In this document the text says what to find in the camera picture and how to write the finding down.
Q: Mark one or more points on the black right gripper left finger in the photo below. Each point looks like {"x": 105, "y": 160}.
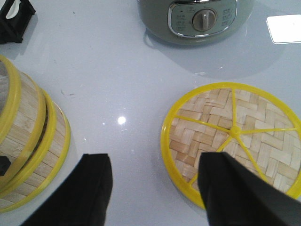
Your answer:
{"x": 82, "y": 199}

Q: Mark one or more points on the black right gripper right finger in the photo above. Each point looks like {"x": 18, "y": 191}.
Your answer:
{"x": 233, "y": 196}

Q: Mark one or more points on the bamboo steamer lid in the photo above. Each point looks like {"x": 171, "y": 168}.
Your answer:
{"x": 253, "y": 126}

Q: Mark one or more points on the bamboo steamer tray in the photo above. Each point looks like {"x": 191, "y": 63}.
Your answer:
{"x": 21, "y": 120}
{"x": 44, "y": 164}

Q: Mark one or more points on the green electric cooking pot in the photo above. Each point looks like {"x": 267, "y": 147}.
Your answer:
{"x": 194, "y": 22}

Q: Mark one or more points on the black bowl rack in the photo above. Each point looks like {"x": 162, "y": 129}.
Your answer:
{"x": 14, "y": 18}

